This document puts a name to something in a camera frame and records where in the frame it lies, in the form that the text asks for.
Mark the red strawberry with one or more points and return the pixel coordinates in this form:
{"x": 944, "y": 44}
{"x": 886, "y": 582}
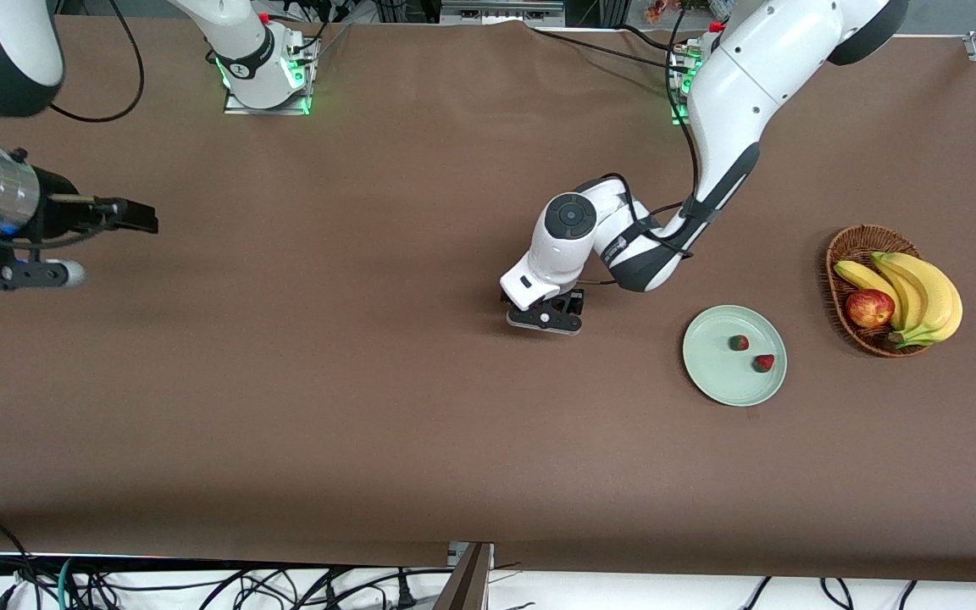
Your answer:
{"x": 763, "y": 363}
{"x": 739, "y": 342}

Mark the red apple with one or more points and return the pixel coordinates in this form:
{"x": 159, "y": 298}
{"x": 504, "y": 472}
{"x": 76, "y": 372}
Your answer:
{"x": 869, "y": 307}

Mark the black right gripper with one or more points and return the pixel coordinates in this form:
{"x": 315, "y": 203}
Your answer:
{"x": 54, "y": 212}

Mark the brown wicker basket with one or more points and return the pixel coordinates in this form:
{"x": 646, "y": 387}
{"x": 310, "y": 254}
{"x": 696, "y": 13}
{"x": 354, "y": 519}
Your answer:
{"x": 852, "y": 246}

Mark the pale green round plate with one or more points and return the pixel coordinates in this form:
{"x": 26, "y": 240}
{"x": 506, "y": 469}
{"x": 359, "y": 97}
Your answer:
{"x": 725, "y": 373}

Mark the yellow banana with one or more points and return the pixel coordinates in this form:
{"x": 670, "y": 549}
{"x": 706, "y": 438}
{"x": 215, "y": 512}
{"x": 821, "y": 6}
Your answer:
{"x": 945, "y": 305}
{"x": 907, "y": 284}
{"x": 865, "y": 278}

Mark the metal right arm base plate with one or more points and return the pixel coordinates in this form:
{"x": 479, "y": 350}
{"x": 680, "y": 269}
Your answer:
{"x": 238, "y": 108}

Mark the red orange background object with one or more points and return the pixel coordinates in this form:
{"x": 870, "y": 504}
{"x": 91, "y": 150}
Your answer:
{"x": 662, "y": 10}

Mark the aluminium frame rail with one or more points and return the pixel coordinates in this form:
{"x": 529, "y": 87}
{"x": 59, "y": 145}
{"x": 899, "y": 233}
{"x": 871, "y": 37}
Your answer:
{"x": 501, "y": 10}

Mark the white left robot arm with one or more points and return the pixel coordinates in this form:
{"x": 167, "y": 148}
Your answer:
{"x": 742, "y": 85}

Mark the brown table cover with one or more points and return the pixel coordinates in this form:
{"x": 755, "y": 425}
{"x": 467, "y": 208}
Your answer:
{"x": 369, "y": 339}

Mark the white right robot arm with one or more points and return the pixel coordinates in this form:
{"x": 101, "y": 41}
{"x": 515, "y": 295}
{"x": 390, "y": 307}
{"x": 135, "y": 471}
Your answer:
{"x": 242, "y": 51}

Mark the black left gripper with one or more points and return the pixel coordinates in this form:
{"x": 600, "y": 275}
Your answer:
{"x": 573, "y": 299}

